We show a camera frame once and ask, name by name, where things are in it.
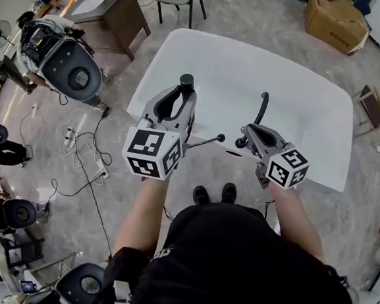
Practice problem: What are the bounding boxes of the black curved faucet spout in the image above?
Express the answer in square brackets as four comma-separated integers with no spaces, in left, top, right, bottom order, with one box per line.
[231,91,274,150]

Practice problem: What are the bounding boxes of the white power strip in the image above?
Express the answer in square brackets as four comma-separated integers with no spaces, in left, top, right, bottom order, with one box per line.
[62,124,78,150]
[93,158,109,179]

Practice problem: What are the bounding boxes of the person's left forearm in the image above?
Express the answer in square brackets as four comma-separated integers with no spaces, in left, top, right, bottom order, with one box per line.
[106,175,176,255]

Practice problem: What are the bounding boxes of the white bathtub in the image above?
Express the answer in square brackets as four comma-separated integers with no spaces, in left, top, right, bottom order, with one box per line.
[120,14,362,212]

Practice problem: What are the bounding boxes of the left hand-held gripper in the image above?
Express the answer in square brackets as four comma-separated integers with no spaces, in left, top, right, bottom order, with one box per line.
[116,83,205,184]

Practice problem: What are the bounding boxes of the person's right black shoe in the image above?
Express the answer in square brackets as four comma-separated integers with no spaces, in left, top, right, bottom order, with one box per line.
[219,182,238,204]

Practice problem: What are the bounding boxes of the black floor cable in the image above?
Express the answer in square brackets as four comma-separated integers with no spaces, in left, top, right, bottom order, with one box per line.
[45,121,121,263]

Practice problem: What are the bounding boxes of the person's right forearm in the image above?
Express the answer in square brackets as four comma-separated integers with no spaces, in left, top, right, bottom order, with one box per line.
[267,179,325,270]

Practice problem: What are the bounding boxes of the blue chair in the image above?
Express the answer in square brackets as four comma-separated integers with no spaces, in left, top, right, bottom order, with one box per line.
[353,0,372,15]

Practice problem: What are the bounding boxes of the person's black shoe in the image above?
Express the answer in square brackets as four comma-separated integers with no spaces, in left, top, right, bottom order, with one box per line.
[192,185,210,205]
[219,182,238,204]

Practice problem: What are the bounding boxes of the cardboard box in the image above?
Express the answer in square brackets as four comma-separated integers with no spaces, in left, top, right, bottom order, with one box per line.
[302,0,372,59]

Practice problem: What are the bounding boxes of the white striped harness strap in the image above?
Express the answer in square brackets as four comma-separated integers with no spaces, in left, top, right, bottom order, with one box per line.
[107,280,136,304]

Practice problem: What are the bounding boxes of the person's left black shoe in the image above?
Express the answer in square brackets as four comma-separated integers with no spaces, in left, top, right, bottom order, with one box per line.
[192,185,210,205]

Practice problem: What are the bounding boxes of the dark wooden vanity cabinet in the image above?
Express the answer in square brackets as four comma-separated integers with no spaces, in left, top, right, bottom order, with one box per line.
[69,0,154,67]

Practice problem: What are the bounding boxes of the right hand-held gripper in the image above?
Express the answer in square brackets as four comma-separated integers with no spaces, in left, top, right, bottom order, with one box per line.
[239,119,312,193]

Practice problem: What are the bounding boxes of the small wooden frame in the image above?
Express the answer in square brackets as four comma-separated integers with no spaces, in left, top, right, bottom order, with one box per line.
[349,83,380,138]

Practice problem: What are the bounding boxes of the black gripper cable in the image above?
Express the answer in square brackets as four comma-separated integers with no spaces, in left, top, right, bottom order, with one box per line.
[263,200,276,218]

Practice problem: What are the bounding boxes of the person's black clothes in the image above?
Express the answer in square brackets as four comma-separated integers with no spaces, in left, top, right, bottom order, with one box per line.
[74,193,352,304]

